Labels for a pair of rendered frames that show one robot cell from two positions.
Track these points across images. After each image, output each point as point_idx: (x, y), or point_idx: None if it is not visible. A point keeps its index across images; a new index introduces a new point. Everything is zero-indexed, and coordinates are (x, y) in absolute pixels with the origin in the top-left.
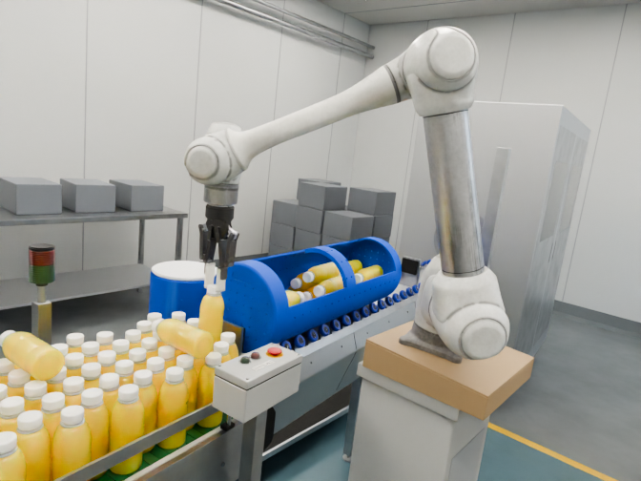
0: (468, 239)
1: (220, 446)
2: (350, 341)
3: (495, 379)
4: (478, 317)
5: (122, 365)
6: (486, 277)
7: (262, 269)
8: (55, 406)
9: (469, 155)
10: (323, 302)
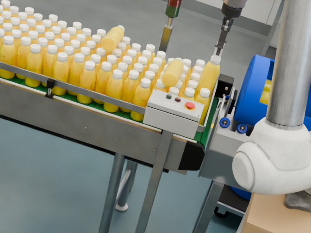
0: (276, 94)
1: (155, 138)
2: None
3: (283, 230)
4: (243, 150)
5: (136, 65)
6: (276, 132)
7: (260, 67)
8: (92, 59)
9: (298, 24)
10: (304, 122)
